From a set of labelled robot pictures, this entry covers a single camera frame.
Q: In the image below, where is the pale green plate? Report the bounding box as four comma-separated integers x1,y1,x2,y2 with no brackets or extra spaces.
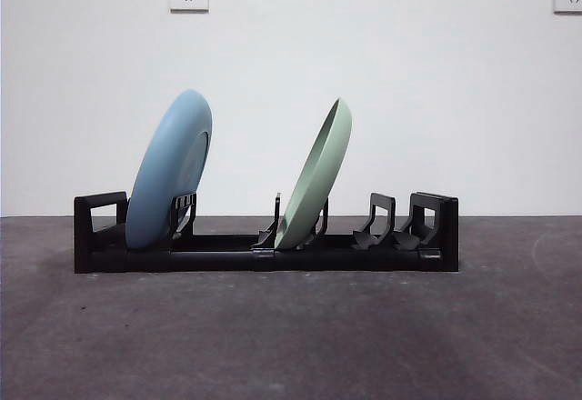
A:
274,97,354,251

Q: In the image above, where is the pale blue plate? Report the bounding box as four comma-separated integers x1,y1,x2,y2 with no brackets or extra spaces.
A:
125,89,214,252

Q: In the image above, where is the black plastic plate rack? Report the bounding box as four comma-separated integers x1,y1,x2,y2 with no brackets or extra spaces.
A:
73,190,459,275

